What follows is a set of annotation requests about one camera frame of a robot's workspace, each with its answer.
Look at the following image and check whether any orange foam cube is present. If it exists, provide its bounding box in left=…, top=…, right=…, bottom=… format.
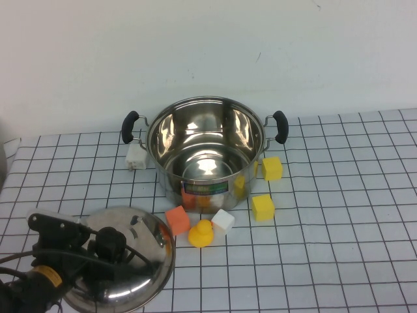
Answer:
left=164, top=205, right=191, bottom=237

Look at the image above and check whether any white charger plug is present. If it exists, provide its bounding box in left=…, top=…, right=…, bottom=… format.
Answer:
left=124, top=142, right=151, bottom=171

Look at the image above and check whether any white black-checked tablecloth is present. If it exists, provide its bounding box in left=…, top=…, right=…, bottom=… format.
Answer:
left=0, top=108, right=417, bottom=313

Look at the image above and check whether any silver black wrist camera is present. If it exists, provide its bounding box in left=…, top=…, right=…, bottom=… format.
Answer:
left=26, top=210, right=92, bottom=252

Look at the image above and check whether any yellow foam cube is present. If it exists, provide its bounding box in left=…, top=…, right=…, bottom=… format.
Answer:
left=251, top=193, right=276, bottom=222
left=261, top=156, right=283, bottom=182

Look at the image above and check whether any steel lid with black knob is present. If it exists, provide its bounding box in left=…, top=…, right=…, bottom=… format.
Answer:
left=62, top=205, right=177, bottom=313

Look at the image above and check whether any black camera cable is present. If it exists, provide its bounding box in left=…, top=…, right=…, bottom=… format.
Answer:
left=0, top=224, right=156, bottom=271

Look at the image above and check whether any stainless steel two-handled pot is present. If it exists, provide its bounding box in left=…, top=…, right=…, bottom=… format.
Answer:
left=121, top=95, right=289, bottom=213

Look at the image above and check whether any yellow rubber duck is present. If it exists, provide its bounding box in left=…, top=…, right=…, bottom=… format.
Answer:
left=187, top=218, right=216, bottom=248

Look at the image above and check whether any white foam cube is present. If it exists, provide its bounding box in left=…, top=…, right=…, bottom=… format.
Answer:
left=210, top=208, right=237, bottom=237

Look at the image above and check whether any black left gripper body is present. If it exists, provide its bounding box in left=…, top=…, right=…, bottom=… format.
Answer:
left=60, top=247, right=115, bottom=303

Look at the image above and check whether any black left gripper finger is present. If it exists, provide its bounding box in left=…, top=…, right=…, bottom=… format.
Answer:
left=85, top=239, right=101, bottom=261
left=103, top=250, right=128, bottom=267

